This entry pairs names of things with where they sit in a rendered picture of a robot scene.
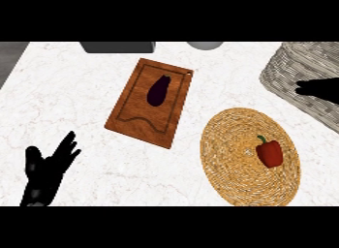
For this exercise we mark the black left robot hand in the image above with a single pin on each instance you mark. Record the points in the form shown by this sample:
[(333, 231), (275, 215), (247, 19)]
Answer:
[(47, 171)]

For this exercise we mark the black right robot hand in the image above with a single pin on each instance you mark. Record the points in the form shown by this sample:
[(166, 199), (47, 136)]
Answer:
[(330, 90)]

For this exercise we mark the grey wicker basket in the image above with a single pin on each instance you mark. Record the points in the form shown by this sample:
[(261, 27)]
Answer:
[(306, 77)]

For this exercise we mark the red bell pepper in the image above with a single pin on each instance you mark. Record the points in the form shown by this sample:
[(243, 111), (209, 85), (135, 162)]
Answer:
[(270, 153)]

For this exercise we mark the round woven straw placemat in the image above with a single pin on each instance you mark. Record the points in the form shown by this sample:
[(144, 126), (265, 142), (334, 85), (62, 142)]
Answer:
[(250, 157)]

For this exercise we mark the round grey object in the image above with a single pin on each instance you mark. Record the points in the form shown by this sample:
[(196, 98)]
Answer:
[(205, 45)]

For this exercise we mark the brown wooden cutting board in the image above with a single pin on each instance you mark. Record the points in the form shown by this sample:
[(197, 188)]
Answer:
[(150, 102)]

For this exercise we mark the dark purple eggplant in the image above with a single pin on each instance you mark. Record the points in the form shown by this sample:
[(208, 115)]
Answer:
[(158, 91)]

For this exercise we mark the dark grey box appliance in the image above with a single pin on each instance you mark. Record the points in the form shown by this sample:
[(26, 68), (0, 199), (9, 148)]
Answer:
[(118, 47)]

